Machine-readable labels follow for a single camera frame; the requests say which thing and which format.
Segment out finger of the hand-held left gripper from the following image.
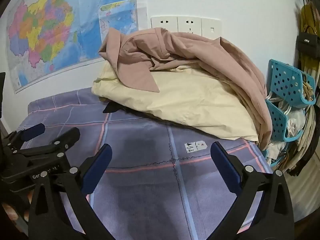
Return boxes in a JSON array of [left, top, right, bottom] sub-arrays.
[[15, 127, 80, 158], [2, 123, 46, 153]]

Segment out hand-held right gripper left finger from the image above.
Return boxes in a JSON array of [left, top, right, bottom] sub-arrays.
[[29, 144, 115, 240]]

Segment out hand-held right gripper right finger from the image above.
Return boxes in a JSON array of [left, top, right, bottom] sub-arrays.
[[211, 142, 295, 240]]

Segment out pink garment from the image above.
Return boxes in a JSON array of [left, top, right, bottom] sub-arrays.
[[98, 27, 273, 150]]

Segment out white clothes hangers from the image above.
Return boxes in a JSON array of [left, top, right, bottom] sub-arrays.
[[266, 92, 293, 113]]

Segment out purple plaid bed sheet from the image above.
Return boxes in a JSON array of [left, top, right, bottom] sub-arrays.
[[15, 87, 274, 240]]

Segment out dark cloth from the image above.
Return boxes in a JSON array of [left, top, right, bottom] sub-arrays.
[[102, 101, 127, 114]]

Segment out blue perforated plastic basket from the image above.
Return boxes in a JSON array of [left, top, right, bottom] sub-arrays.
[[265, 99, 293, 142], [268, 59, 317, 105]]

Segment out cream cloth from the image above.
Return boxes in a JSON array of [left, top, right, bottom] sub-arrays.
[[91, 61, 259, 142]]

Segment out blue plastic baskets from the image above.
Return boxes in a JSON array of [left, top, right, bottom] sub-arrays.
[[285, 52, 320, 178]]

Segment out black bag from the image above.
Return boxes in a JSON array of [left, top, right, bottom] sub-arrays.
[[296, 32, 320, 53]]

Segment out mustard hanging garment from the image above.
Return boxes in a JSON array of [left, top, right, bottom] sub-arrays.
[[299, 2, 320, 34]]

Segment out colourful wall map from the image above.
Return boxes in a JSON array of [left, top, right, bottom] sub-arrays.
[[0, 0, 139, 94]]

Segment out white wall switch plate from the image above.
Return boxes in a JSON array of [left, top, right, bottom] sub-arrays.
[[201, 18, 222, 40]]

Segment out white wall socket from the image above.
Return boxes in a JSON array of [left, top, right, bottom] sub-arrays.
[[177, 16, 202, 34], [151, 16, 178, 32]]

